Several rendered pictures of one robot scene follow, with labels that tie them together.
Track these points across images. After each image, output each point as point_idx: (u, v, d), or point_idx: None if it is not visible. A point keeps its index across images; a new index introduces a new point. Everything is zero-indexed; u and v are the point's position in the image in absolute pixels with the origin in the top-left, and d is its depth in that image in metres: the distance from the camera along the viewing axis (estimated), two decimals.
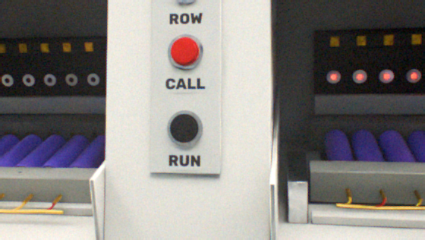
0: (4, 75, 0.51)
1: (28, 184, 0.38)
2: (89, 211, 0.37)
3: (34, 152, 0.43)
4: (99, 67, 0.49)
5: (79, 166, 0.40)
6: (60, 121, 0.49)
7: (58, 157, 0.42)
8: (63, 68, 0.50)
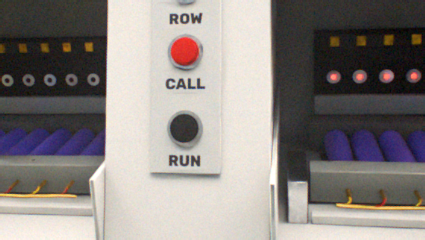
0: (4, 75, 0.51)
1: (42, 170, 0.40)
2: (89, 211, 0.37)
3: (42, 144, 0.45)
4: (99, 67, 0.49)
5: None
6: (60, 121, 0.49)
7: (66, 149, 0.43)
8: (63, 68, 0.50)
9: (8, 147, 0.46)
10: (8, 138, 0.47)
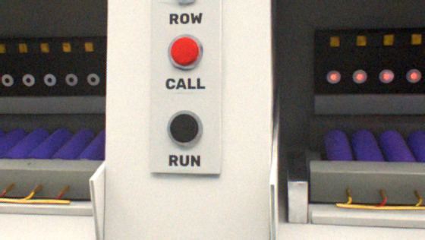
0: (4, 75, 0.51)
1: (36, 175, 0.39)
2: (89, 211, 0.37)
3: (42, 144, 0.44)
4: (99, 67, 0.49)
5: (86, 158, 0.41)
6: (60, 121, 0.49)
7: (67, 149, 0.43)
8: (63, 68, 0.50)
9: (8, 147, 0.46)
10: (8, 138, 0.47)
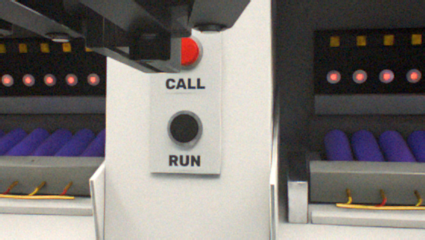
0: (4, 75, 0.51)
1: (40, 171, 0.39)
2: (89, 211, 0.37)
3: (43, 144, 0.44)
4: (99, 67, 0.49)
5: None
6: (60, 121, 0.49)
7: (67, 149, 0.43)
8: (63, 68, 0.50)
9: (9, 147, 0.46)
10: (9, 138, 0.47)
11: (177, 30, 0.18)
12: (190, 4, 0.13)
